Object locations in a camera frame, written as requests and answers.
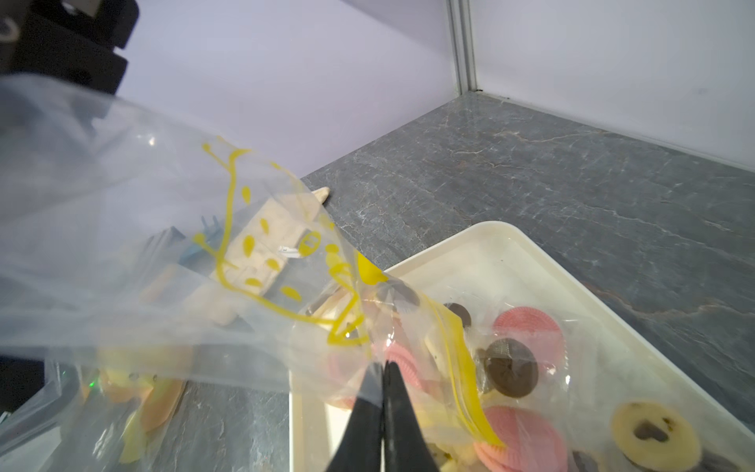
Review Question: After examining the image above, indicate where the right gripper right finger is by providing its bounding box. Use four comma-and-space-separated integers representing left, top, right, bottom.
383, 362, 440, 472

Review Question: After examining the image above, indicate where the cookie ziploc bag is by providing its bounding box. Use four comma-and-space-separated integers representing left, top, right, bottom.
1, 345, 195, 471
0, 73, 506, 455

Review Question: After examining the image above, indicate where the small metal clip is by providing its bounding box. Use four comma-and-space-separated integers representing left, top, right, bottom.
277, 246, 302, 259

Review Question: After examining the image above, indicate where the beige work glove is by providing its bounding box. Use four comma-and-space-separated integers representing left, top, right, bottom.
210, 187, 330, 299

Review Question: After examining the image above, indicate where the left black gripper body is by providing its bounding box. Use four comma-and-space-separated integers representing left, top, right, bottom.
1, 0, 140, 96

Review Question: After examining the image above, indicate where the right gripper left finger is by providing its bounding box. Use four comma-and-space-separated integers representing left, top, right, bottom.
326, 363, 383, 472

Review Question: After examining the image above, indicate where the white rectangular tray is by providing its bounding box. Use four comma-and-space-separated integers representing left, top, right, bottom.
290, 221, 754, 471

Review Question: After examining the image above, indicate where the poured wrapped cookie pile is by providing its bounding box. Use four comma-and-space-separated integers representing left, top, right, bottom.
315, 271, 754, 471

